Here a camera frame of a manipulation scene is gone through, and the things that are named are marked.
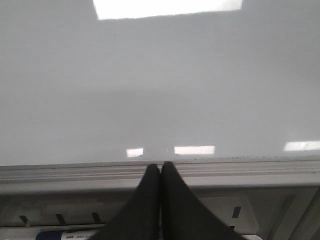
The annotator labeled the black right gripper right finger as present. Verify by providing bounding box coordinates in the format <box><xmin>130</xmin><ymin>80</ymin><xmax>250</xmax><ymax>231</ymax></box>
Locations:
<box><xmin>161</xmin><ymin>161</ymin><xmax>243</xmax><ymax>240</ymax></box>

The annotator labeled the white whiteboard with aluminium frame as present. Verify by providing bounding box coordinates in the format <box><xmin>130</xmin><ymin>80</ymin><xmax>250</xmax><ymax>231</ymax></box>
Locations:
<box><xmin>0</xmin><ymin>0</ymin><xmax>320</xmax><ymax>195</ymax></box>

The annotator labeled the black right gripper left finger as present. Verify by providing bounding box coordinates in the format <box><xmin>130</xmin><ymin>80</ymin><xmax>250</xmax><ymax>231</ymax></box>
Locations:
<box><xmin>92</xmin><ymin>164</ymin><xmax>160</xmax><ymax>240</ymax></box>

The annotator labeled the white marker tray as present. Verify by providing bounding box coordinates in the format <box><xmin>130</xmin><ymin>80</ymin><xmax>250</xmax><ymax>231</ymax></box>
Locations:
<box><xmin>0</xmin><ymin>187</ymin><xmax>320</xmax><ymax>240</ymax></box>

